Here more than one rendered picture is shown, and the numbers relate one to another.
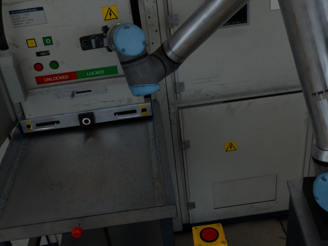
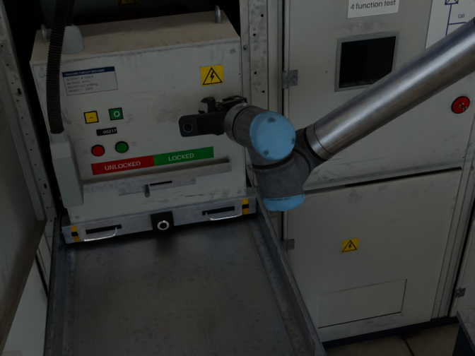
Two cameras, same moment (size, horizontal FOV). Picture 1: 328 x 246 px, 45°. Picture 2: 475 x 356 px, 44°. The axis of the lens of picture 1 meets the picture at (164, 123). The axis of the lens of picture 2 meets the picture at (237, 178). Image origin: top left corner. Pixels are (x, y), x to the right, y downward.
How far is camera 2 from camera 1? 39 cm
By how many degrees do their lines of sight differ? 8
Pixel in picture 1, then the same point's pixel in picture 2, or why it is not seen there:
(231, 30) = not seen: hidden behind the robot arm
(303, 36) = not seen: outside the picture
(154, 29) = (261, 88)
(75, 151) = (154, 274)
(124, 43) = (268, 142)
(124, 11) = (232, 73)
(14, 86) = (69, 184)
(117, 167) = (226, 300)
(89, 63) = (174, 144)
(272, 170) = (401, 273)
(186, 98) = not seen: hidden behind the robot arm
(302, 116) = (449, 203)
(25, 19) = (85, 83)
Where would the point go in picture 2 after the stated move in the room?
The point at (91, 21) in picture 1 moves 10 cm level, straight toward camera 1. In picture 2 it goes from (182, 86) to (194, 103)
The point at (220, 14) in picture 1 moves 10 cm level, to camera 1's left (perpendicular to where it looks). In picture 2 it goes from (403, 105) to (355, 111)
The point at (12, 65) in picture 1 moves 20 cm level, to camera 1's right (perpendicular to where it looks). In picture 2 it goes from (70, 155) to (156, 143)
